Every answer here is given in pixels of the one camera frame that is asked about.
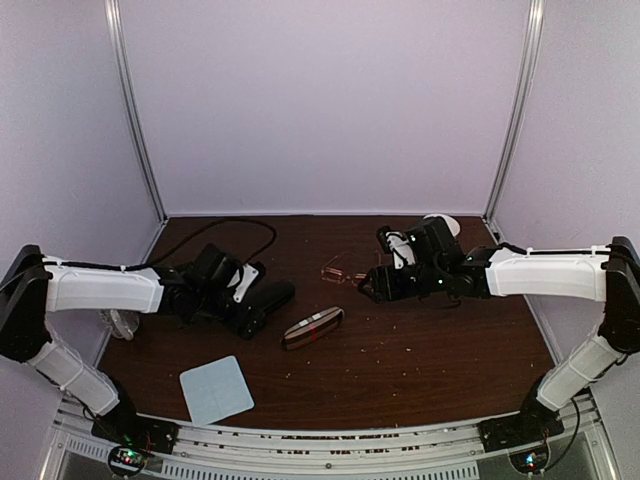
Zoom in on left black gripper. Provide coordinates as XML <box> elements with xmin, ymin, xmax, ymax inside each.
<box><xmin>196</xmin><ymin>287</ymin><xmax>266</xmax><ymax>340</ymax></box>

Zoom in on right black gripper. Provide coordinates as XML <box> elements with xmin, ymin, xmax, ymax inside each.
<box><xmin>359</xmin><ymin>260</ymin><xmax>446</xmax><ymax>303</ymax></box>

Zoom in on tan glasses case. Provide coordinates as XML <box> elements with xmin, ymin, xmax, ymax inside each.
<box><xmin>281</xmin><ymin>306</ymin><xmax>345</xmax><ymax>351</ymax></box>

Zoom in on black glasses case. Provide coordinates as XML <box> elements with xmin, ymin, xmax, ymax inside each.
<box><xmin>257</xmin><ymin>281</ymin><xmax>296</xmax><ymax>315</ymax></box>

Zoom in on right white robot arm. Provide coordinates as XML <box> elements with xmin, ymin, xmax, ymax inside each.
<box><xmin>357</xmin><ymin>214</ymin><xmax>639</xmax><ymax>442</ymax></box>

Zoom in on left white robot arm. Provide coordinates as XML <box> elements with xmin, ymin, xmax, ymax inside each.
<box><xmin>1</xmin><ymin>245</ymin><xmax>266</xmax><ymax>444</ymax></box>

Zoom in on left blue cleaning cloth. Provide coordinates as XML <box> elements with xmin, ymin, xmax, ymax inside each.
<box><xmin>179</xmin><ymin>356</ymin><xmax>255</xmax><ymax>427</ymax></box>

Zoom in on white ceramic bowl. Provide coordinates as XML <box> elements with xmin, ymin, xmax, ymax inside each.
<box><xmin>422</xmin><ymin>213</ymin><xmax>461</xmax><ymax>237</ymax></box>

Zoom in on patterned white mug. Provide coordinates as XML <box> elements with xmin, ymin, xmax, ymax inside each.
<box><xmin>99</xmin><ymin>309</ymin><xmax>140</xmax><ymax>341</ymax></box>

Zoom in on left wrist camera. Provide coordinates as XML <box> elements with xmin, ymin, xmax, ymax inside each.
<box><xmin>227</xmin><ymin>262</ymin><xmax>266</xmax><ymax>303</ymax></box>

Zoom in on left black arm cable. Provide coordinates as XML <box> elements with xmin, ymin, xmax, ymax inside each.
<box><xmin>44</xmin><ymin>218</ymin><xmax>279</xmax><ymax>274</ymax></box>

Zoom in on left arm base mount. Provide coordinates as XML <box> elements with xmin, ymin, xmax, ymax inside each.
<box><xmin>83</xmin><ymin>380</ymin><xmax>179</xmax><ymax>479</ymax></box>

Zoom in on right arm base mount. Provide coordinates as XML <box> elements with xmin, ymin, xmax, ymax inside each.
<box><xmin>477</xmin><ymin>377</ymin><xmax>581</xmax><ymax>477</ymax></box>

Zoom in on front aluminium rail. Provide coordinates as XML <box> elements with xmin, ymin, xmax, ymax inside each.
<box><xmin>36</xmin><ymin>394</ymin><xmax>622</xmax><ymax>479</ymax></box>

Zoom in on left aluminium corner post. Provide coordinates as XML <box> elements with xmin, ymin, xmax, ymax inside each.
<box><xmin>103</xmin><ymin>0</ymin><xmax>169</xmax><ymax>221</ymax></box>

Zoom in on aluminium corner post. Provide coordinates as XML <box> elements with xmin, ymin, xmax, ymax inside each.
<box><xmin>103</xmin><ymin>0</ymin><xmax>169</xmax><ymax>221</ymax></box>
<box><xmin>483</xmin><ymin>0</ymin><xmax>546</xmax><ymax>225</ymax></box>

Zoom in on right aluminium corner post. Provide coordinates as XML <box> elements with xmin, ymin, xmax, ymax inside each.
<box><xmin>483</xmin><ymin>0</ymin><xmax>546</xmax><ymax>225</ymax></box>

